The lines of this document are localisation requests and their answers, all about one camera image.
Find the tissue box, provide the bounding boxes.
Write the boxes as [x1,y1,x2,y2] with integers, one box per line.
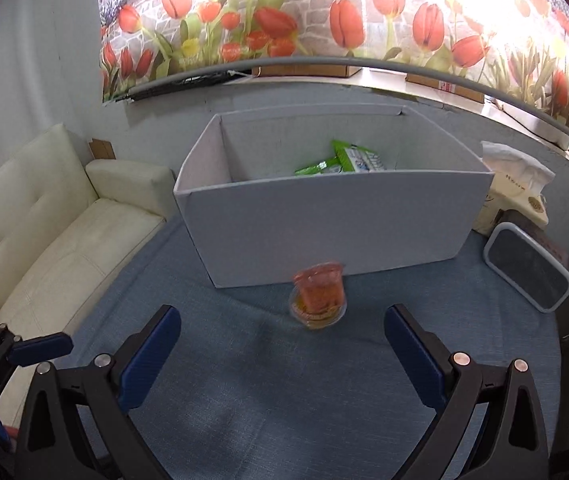
[472,141,556,236]

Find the white storage box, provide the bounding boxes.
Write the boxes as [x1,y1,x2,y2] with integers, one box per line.
[174,103,493,288]

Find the blue tablecloth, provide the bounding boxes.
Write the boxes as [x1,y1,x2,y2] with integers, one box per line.
[57,218,561,479]

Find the tulip window blind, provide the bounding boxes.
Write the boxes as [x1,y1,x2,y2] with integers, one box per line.
[97,0,569,128]

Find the grey blind bottom rail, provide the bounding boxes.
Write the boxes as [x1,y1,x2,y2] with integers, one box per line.
[126,56,569,137]

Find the green snack packet in box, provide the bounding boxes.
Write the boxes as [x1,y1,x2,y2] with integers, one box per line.
[294,140,385,176]

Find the yellow jelly cup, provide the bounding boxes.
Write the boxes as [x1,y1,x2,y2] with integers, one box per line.
[289,288,347,330]

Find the black grey speaker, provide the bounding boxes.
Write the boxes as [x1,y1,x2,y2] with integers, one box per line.
[483,222,569,313]

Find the pink jelly cup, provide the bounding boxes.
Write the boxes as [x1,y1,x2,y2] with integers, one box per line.
[293,262,345,312]

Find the cream leather sofa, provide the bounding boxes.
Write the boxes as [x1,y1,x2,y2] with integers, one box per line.
[0,122,178,430]

